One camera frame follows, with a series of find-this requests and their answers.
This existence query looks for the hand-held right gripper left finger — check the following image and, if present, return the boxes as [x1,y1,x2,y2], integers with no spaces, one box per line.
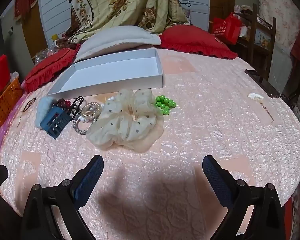
[20,155,105,240]

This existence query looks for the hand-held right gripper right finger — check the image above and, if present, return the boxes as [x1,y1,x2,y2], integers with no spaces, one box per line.
[202,155,287,240]

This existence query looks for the silver spiral bracelet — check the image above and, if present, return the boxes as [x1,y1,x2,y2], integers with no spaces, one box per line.
[73,114,95,135]

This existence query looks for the blue hair claw clip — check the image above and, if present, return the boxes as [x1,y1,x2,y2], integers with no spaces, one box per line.
[39,106,73,139]

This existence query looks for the cream polka-dot scrunchie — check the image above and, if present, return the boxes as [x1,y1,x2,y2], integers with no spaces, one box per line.
[86,89,164,153]

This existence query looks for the beige pearl bracelet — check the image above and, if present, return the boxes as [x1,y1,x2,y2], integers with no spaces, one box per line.
[81,102,102,120]

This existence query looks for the black cord necklace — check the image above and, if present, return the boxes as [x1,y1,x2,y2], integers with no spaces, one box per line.
[69,95,85,117]

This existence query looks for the light blue fluffy hair tie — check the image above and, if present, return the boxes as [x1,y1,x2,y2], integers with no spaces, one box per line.
[35,97,57,130]

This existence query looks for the green bead bracelet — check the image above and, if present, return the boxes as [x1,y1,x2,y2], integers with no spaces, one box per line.
[155,94,177,116]

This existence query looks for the white cardboard box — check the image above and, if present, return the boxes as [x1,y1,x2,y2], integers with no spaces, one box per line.
[46,49,163,98]

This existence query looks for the pink quilted bedspread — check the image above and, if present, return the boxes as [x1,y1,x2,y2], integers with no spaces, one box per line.
[0,49,300,240]

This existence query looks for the orange plastic basket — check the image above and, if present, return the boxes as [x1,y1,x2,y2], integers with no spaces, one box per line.
[0,76,23,127]

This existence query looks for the small white shell piece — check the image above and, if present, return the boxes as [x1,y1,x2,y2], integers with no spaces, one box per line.
[249,93,265,102]

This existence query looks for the dark wooden stool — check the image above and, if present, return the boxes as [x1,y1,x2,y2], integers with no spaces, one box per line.
[244,69,283,98]

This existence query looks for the red ruffled heart pillow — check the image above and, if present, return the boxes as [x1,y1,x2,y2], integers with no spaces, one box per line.
[159,27,238,60]
[21,44,81,93]

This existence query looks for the clear plastic bags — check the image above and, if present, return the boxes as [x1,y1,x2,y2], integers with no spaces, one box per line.
[32,47,59,64]

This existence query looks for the white pillow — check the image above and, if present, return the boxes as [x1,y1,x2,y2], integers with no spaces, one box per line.
[74,25,162,63]

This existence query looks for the red shopping bag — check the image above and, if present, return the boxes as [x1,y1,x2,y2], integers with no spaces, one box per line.
[212,12,243,45]

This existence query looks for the dark wooden chair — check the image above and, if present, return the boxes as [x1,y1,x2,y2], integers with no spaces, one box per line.
[236,4,277,80]

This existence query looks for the beige floral quilt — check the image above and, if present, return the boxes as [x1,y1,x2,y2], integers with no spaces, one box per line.
[64,0,190,44]

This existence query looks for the pink floral curtain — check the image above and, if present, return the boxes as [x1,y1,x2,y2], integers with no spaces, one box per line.
[257,0,300,50]

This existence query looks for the black hair tie with charm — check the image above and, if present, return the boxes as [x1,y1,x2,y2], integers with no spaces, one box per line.
[22,97,37,113]

